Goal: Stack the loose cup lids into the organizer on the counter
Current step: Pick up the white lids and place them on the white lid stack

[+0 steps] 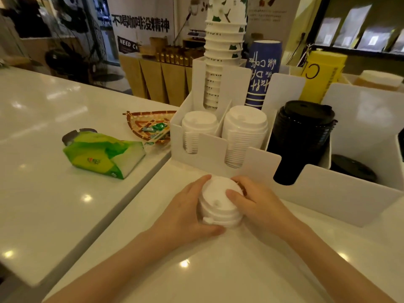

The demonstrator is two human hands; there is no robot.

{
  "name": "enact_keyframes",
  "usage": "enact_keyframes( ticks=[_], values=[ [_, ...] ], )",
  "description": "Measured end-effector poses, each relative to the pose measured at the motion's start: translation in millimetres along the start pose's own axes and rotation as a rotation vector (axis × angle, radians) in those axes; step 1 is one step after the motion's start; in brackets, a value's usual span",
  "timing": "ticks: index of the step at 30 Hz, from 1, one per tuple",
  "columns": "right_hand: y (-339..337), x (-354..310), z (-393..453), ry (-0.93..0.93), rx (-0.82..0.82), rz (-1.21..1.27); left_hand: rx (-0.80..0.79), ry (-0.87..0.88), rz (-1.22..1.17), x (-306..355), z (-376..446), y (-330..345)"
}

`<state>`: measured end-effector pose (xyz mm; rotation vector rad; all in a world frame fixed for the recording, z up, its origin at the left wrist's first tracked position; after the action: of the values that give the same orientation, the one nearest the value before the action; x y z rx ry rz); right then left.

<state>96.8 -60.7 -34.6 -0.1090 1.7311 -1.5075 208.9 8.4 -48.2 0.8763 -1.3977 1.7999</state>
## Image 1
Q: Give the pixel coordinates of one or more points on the person's right hand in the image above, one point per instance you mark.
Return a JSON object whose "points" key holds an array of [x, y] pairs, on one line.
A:
{"points": [[265, 208]]}

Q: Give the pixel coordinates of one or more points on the person's left hand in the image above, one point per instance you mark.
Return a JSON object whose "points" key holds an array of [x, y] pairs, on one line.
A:
{"points": [[176, 214]]}

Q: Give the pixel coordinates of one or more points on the person's right thumb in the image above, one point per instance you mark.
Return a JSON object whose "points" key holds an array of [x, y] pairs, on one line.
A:
{"points": [[237, 198]]}

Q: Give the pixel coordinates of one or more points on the person's left thumb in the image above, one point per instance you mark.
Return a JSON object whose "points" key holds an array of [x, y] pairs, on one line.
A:
{"points": [[213, 230]]}

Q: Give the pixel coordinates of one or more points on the white cup lids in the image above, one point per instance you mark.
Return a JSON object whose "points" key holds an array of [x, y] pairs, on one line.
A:
{"points": [[219, 201]]}

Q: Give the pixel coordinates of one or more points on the person's left forearm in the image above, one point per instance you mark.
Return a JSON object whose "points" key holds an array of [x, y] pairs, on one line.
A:
{"points": [[107, 271]]}

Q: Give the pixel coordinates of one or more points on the person's right forearm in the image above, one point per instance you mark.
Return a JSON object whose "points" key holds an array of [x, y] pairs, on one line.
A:
{"points": [[334, 268]]}

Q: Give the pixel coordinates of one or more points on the stack of large white lids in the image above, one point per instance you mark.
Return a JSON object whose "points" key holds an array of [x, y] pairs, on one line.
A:
{"points": [[244, 135]]}

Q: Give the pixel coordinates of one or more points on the stack of small white lids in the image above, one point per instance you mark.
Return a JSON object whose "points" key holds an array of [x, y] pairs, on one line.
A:
{"points": [[198, 130]]}

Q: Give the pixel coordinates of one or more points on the stack of black lids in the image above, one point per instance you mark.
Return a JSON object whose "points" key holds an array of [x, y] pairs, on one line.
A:
{"points": [[299, 138]]}

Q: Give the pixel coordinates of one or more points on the white cup and lid organizer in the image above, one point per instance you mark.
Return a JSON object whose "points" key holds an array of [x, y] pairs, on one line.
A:
{"points": [[341, 192]]}

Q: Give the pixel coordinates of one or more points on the green wrapped candy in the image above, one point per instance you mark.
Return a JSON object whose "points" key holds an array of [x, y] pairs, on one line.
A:
{"points": [[154, 127]]}

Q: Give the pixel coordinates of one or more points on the single black lid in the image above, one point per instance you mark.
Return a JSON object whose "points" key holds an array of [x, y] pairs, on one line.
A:
{"points": [[353, 167]]}

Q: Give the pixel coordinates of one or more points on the woven basket tray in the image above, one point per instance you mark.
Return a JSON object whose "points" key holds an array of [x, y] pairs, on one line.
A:
{"points": [[142, 121]]}

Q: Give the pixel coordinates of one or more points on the stack of blue paper cups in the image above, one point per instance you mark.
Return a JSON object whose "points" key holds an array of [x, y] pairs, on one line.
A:
{"points": [[263, 74]]}

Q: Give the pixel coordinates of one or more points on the green tissue pack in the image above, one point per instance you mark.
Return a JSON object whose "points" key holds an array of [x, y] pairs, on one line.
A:
{"points": [[104, 156]]}

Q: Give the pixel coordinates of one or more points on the row of brown paper bags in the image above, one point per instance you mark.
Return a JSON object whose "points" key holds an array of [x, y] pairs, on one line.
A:
{"points": [[157, 75]]}

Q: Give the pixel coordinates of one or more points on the stack of yellow paper cups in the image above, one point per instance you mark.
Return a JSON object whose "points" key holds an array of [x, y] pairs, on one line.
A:
{"points": [[322, 77]]}

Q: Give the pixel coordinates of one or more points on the stack of leaf-print paper cups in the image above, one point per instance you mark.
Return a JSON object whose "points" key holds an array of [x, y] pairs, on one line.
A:
{"points": [[224, 50]]}

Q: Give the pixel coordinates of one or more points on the white poster with black text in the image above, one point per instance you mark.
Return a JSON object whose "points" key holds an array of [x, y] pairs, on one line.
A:
{"points": [[142, 25]]}

